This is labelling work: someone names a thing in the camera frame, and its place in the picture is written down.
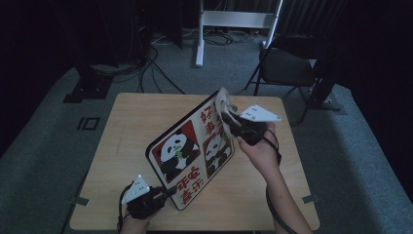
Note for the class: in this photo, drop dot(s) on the dark curtain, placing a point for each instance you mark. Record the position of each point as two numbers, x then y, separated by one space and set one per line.
308 16

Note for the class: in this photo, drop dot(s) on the black stand with base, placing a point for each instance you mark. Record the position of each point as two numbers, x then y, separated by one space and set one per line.
89 87

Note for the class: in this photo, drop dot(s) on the grey cloth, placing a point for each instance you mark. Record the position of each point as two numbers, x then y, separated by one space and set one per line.
222 100

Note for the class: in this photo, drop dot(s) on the black folding chair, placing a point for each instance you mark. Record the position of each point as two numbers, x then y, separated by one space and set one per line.
285 70

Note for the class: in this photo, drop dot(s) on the grey tape piece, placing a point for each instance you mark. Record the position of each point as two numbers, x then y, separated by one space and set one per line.
79 201
310 198

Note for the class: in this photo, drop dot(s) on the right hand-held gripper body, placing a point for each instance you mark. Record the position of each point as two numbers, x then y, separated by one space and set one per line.
253 126

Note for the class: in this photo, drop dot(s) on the panda picture board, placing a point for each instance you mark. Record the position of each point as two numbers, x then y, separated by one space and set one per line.
188 156

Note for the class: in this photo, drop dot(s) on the white metal stand frame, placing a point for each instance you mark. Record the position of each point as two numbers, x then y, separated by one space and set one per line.
233 19

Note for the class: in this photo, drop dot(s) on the black metal stand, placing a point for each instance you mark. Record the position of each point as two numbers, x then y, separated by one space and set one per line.
323 91

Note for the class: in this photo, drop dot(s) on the person's left hand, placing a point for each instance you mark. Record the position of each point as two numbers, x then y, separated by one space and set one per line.
136 225

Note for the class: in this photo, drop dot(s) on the person's right hand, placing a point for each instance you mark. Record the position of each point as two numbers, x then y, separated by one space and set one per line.
259 156

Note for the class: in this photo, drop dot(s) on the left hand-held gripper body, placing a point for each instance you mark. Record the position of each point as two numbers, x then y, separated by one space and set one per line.
142 201

